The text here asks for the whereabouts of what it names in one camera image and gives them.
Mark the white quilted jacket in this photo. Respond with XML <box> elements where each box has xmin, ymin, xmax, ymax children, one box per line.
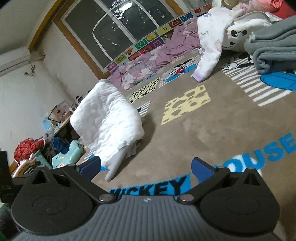
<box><xmin>70</xmin><ymin>79</ymin><xmax>144</xmax><ymax>182</ymax></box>

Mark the teal cartoon shirt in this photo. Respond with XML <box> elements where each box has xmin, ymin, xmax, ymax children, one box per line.
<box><xmin>34</xmin><ymin>140</ymin><xmax>85</xmax><ymax>170</ymax></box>

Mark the blue denim garment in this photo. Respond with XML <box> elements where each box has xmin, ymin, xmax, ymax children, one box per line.
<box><xmin>51</xmin><ymin>137</ymin><xmax>69</xmax><ymax>154</ymax></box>

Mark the dark wooden side table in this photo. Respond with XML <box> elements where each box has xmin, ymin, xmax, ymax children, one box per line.
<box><xmin>54</xmin><ymin>116</ymin><xmax>80</xmax><ymax>144</ymax></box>

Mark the red patterned cloth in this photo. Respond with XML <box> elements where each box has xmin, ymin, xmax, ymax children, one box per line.
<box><xmin>14</xmin><ymin>138</ymin><xmax>46</xmax><ymax>162</ymax></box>

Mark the brown Mickey Mouse blanket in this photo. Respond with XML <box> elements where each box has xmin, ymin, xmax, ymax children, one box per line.
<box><xmin>93</xmin><ymin>55</ymin><xmax>295</xmax><ymax>240</ymax></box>

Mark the framed picture on table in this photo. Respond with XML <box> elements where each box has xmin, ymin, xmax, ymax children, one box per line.
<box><xmin>47</xmin><ymin>105</ymin><xmax>66</xmax><ymax>123</ymax></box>

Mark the white air conditioner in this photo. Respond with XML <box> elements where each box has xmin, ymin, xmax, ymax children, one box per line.
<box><xmin>0</xmin><ymin>47</ymin><xmax>31</xmax><ymax>76</ymax></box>

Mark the purple floral duvet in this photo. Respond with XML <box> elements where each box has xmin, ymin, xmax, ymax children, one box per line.
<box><xmin>108</xmin><ymin>17</ymin><xmax>201</xmax><ymax>91</ymax></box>

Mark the grey folded blanket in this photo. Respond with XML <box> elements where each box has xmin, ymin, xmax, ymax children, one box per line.
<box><xmin>244</xmin><ymin>16</ymin><xmax>295</xmax><ymax>74</ymax></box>

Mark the white panda plush garment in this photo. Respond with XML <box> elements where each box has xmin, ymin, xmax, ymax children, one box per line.
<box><xmin>222</xmin><ymin>11</ymin><xmax>282</xmax><ymax>53</ymax></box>

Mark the colourful alphabet headboard mat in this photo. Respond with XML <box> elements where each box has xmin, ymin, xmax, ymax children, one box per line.
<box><xmin>107</xmin><ymin>2</ymin><xmax>212</xmax><ymax>74</ymax></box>

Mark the white floral pajama garment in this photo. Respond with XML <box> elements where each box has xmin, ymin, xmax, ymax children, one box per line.
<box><xmin>191</xmin><ymin>7</ymin><xmax>245</xmax><ymax>82</ymax></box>

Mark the red pillow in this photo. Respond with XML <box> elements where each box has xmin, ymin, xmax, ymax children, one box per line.
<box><xmin>241</xmin><ymin>0</ymin><xmax>295</xmax><ymax>19</ymax></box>

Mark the window with wooden frame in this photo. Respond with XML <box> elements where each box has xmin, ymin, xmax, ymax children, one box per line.
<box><xmin>54</xmin><ymin>1</ymin><xmax>184</xmax><ymax>79</ymax></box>

